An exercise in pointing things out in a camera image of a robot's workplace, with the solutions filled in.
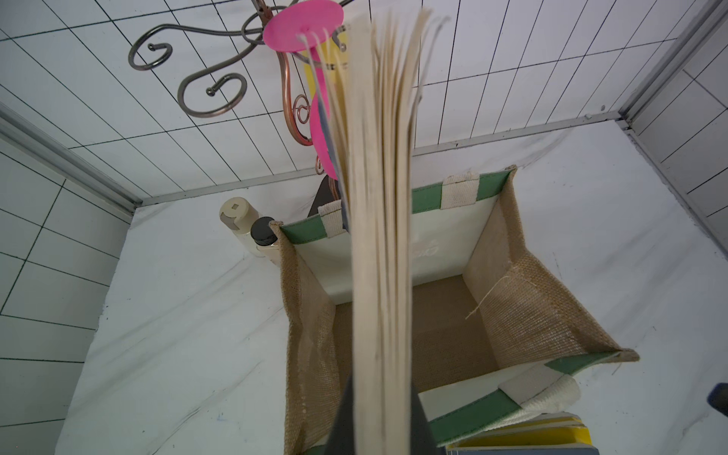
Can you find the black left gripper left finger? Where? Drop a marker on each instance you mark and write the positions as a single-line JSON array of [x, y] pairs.
[[341, 439]]

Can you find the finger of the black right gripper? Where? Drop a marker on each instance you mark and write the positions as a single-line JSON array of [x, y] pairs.
[[718, 398]]

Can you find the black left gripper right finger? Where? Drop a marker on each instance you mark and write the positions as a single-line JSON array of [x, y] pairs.
[[422, 440]]

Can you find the yellow book purple illustration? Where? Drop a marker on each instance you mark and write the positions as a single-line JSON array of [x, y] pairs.
[[545, 432]]

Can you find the burlap Christmas canvas bag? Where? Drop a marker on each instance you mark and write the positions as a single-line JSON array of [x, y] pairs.
[[496, 339]]

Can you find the blue book with grid cover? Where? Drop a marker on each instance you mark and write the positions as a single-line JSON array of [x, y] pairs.
[[371, 126]]

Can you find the blue book with label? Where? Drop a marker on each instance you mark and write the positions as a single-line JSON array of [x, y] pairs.
[[552, 450]]

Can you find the black-lidded spice jar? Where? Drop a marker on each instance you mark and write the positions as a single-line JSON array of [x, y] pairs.
[[266, 240]]

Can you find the white powder spice jar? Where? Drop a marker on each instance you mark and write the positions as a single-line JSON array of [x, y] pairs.
[[239, 216]]

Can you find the pink plastic goblet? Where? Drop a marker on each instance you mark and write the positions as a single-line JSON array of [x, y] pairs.
[[297, 31]]

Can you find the dark metal cup stand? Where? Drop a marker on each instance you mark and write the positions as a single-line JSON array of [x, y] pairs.
[[247, 104]]

